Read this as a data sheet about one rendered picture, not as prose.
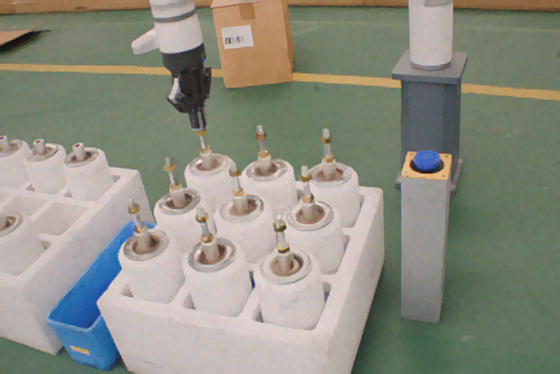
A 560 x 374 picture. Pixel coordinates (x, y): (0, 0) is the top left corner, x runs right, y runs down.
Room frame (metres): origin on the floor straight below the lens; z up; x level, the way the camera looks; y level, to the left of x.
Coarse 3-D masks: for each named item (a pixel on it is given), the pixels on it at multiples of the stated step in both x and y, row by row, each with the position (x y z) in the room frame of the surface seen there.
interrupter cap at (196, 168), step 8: (192, 160) 0.94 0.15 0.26; (200, 160) 0.94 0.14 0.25; (216, 160) 0.93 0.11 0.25; (224, 160) 0.92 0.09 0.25; (192, 168) 0.91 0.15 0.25; (200, 168) 0.91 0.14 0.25; (208, 168) 0.91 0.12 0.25; (216, 168) 0.90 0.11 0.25; (224, 168) 0.89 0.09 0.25; (200, 176) 0.88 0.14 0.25
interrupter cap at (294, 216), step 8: (296, 208) 0.73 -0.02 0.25; (320, 208) 0.72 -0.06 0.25; (328, 208) 0.72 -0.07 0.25; (288, 216) 0.71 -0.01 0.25; (296, 216) 0.71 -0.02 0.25; (320, 216) 0.71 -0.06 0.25; (328, 216) 0.70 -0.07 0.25; (296, 224) 0.69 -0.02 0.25; (304, 224) 0.69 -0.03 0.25; (312, 224) 0.69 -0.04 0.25; (320, 224) 0.68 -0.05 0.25
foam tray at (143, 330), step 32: (352, 256) 0.68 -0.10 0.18; (128, 288) 0.70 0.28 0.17; (256, 288) 0.64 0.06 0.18; (352, 288) 0.63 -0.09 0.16; (128, 320) 0.64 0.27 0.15; (160, 320) 0.61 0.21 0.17; (192, 320) 0.59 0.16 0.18; (224, 320) 0.58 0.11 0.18; (256, 320) 0.60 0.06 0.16; (320, 320) 0.56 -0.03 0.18; (352, 320) 0.62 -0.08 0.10; (128, 352) 0.65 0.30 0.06; (160, 352) 0.62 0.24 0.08; (192, 352) 0.60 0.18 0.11; (224, 352) 0.57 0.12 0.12; (256, 352) 0.55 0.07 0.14; (288, 352) 0.53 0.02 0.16; (320, 352) 0.51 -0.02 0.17; (352, 352) 0.61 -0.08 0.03
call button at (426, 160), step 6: (426, 150) 0.72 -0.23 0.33; (414, 156) 0.72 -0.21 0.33; (420, 156) 0.71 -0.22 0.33; (426, 156) 0.71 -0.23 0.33; (432, 156) 0.70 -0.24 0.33; (438, 156) 0.70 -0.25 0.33; (414, 162) 0.71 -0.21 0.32; (420, 162) 0.70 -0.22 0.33; (426, 162) 0.69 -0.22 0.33; (432, 162) 0.69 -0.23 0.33; (438, 162) 0.69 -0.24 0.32; (420, 168) 0.70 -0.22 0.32; (426, 168) 0.69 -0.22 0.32; (432, 168) 0.69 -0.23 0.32
